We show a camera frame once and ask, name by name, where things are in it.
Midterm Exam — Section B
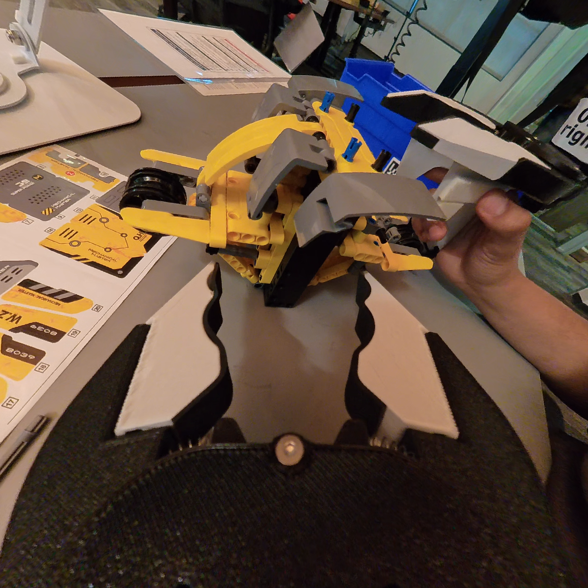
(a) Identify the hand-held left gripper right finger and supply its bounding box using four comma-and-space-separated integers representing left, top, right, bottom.
344, 269, 461, 444

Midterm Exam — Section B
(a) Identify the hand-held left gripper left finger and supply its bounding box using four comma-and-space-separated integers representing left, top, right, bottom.
113, 262, 235, 444

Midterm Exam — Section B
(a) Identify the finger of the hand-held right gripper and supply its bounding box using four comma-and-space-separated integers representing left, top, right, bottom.
380, 90, 500, 135
410, 117, 579, 213

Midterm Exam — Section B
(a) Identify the yellow grey brick toy model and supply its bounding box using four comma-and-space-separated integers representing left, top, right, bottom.
119, 74, 448, 308

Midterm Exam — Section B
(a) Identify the person's right forearm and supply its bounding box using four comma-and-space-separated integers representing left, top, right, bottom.
478, 271, 588, 407

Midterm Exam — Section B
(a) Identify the person's right hand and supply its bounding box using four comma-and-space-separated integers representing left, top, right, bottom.
411, 166, 533, 318

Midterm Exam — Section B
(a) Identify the blue plastic bin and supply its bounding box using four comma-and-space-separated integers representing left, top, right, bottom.
339, 57, 442, 191

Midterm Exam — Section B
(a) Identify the yellow black sticker sheet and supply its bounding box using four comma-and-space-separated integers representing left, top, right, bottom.
0, 145, 177, 444

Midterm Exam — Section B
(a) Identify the blank white card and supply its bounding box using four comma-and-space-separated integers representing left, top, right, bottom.
274, 4, 326, 73

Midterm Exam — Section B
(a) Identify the grey black pen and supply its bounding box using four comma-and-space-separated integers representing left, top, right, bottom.
0, 415, 51, 478

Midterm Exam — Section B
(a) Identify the white metal stand base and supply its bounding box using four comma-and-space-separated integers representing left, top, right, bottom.
0, 0, 141, 156

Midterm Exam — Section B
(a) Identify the black metal frame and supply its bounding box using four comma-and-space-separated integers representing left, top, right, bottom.
434, 0, 526, 95

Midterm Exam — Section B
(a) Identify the coiled cable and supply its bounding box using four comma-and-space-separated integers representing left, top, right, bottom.
388, 0, 421, 62

